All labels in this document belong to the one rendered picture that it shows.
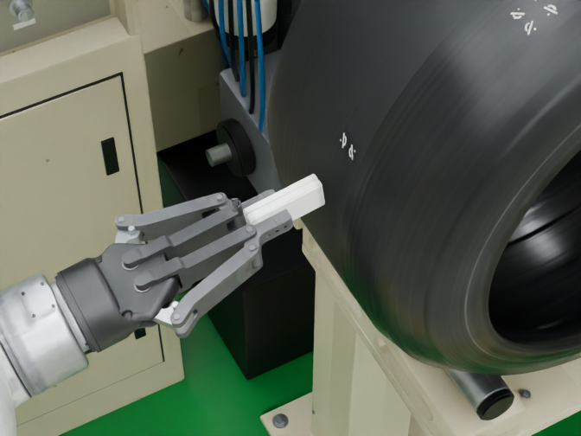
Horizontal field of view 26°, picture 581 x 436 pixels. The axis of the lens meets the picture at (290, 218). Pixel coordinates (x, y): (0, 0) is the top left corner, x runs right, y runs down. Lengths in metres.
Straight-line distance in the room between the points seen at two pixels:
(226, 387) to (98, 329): 1.40
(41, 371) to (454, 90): 0.40
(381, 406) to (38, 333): 1.17
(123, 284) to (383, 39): 0.30
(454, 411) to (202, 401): 1.06
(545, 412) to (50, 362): 0.67
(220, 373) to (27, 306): 1.43
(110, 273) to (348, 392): 1.02
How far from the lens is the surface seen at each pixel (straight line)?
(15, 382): 1.03
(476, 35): 1.00
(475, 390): 1.36
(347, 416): 2.10
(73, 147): 1.82
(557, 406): 1.50
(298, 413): 2.38
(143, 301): 1.04
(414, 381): 1.43
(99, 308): 1.03
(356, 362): 1.95
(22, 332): 1.02
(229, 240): 1.06
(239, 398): 2.41
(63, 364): 1.04
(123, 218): 1.09
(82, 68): 1.73
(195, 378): 2.44
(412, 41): 1.03
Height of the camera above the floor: 2.08
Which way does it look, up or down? 52 degrees down
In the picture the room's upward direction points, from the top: straight up
